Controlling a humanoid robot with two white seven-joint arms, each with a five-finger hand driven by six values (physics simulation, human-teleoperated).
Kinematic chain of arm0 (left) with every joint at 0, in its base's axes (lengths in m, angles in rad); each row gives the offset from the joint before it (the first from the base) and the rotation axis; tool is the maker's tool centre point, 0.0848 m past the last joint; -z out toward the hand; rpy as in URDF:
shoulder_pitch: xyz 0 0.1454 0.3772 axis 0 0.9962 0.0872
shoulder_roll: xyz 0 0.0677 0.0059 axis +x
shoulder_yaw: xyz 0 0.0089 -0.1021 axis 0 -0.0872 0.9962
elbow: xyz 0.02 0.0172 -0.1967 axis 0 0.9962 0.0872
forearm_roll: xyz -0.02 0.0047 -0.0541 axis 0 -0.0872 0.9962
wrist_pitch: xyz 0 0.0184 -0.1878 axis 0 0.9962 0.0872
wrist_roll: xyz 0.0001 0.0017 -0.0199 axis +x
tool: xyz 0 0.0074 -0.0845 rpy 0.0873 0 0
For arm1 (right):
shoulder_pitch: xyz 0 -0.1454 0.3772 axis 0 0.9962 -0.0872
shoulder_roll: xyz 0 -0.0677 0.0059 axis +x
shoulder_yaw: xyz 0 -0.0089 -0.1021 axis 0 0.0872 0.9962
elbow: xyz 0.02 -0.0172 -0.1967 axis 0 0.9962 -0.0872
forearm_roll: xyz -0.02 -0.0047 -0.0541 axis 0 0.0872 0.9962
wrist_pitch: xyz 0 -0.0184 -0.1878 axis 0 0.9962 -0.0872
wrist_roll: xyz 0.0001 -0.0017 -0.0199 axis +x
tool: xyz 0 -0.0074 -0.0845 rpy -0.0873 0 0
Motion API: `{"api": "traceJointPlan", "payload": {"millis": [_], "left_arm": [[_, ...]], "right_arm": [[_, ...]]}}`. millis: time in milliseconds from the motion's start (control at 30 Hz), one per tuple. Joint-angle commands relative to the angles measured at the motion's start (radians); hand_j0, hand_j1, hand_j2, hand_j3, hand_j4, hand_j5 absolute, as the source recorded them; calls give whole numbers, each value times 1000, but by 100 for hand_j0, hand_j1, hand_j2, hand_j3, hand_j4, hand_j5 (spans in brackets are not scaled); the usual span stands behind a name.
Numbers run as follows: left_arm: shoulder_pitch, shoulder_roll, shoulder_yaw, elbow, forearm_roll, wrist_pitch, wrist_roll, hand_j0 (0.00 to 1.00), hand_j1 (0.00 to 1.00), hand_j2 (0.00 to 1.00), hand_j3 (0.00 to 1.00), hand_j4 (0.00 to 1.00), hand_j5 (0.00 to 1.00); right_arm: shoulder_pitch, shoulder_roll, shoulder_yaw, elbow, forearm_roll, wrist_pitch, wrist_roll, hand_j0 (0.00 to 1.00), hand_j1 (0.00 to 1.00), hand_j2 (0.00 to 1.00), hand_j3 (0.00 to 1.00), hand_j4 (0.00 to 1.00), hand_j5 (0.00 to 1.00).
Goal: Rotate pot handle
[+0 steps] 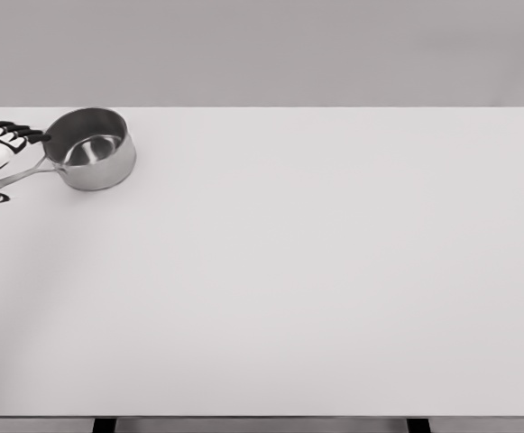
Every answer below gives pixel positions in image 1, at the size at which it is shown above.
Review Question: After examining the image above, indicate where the stainless steel pot with handle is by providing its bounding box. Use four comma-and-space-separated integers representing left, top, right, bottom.
0, 106, 137, 192

